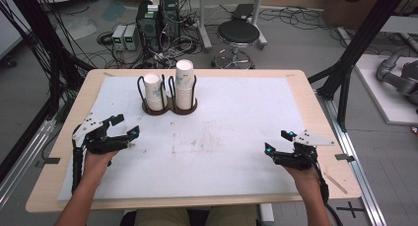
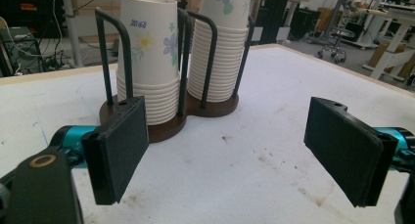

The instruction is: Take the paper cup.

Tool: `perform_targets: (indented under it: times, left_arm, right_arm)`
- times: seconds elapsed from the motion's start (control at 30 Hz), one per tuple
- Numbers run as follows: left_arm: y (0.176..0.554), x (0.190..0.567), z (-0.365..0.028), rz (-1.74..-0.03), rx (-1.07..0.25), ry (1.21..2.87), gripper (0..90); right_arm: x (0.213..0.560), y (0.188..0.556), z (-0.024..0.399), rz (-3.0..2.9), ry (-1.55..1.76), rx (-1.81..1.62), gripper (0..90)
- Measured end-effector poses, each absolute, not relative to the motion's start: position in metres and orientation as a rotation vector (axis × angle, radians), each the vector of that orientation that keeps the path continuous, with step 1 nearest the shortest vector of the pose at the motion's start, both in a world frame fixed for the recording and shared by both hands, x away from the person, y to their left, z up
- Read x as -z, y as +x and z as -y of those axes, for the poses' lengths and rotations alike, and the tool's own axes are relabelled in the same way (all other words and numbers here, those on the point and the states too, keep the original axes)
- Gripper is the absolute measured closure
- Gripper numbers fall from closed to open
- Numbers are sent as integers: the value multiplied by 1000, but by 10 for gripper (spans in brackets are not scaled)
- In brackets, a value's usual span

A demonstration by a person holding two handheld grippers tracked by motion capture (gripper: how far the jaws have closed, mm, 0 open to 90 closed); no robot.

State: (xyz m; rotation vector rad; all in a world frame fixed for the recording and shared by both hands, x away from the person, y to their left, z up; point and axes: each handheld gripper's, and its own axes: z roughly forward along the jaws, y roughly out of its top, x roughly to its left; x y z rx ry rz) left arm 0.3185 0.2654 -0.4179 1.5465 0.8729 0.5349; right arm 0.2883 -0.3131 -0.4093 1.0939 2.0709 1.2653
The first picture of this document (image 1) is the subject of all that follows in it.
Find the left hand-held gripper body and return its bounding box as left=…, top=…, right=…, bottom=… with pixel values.
left=71, top=112, right=131, bottom=155

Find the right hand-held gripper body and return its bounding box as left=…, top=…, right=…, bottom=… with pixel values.
left=271, top=129, right=335, bottom=172

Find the person's right hand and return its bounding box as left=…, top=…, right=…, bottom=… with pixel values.
left=284, top=165, right=321, bottom=195

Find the person's left hand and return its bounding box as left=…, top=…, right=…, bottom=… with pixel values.
left=83, top=148, right=121, bottom=188

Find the thin wooden stick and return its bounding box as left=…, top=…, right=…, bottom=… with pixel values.
left=323, top=172, right=348, bottom=195

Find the short white paper cup stack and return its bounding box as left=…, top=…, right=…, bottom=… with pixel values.
left=143, top=73, right=169, bottom=112

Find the white table mat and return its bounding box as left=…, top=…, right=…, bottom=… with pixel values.
left=57, top=76, right=309, bottom=202

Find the white table leg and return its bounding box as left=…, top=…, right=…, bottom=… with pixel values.
left=256, top=203, right=275, bottom=226

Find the tall white paper cup stack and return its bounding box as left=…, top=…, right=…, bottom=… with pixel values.
left=174, top=58, right=195, bottom=111

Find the person's right leg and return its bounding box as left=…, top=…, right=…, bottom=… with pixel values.
left=205, top=205, right=258, bottom=226

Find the person's leg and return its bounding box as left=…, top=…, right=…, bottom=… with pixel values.
left=205, top=205, right=258, bottom=226
left=133, top=207, right=190, bottom=226

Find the grey bench power supply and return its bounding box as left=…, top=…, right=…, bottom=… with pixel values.
left=123, top=24, right=139, bottom=51
left=111, top=24, right=127, bottom=51

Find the person's left leg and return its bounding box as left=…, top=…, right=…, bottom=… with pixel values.
left=133, top=207, right=190, bottom=226

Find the white floor board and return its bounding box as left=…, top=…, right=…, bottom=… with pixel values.
left=354, top=53, right=418, bottom=125

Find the black round stool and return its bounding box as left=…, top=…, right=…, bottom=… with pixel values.
left=211, top=20, right=260, bottom=70

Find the white desk leg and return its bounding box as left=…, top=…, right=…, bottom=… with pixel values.
left=196, top=0, right=213, bottom=52
left=250, top=0, right=268, bottom=51

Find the slim black computer tower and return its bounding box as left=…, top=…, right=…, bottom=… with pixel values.
left=163, top=0, right=181, bottom=39

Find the cardboard box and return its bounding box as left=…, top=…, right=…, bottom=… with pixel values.
left=321, top=0, right=383, bottom=30

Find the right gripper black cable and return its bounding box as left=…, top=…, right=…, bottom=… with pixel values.
left=312, top=160, right=344, bottom=226

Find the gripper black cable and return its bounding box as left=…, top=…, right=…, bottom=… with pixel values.
left=70, top=143, right=86, bottom=194
left=312, top=160, right=344, bottom=226

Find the dark wire cup holder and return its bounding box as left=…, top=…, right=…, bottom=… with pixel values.
left=137, top=73, right=199, bottom=116

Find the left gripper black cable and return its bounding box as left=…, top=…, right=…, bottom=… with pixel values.
left=70, top=143, right=86, bottom=194

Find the aluminium rail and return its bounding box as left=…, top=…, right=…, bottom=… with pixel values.
left=0, top=118, right=57, bottom=209
left=316, top=91, right=388, bottom=226

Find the black frame post with cables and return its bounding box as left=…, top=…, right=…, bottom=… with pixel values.
left=0, top=0, right=87, bottom=101

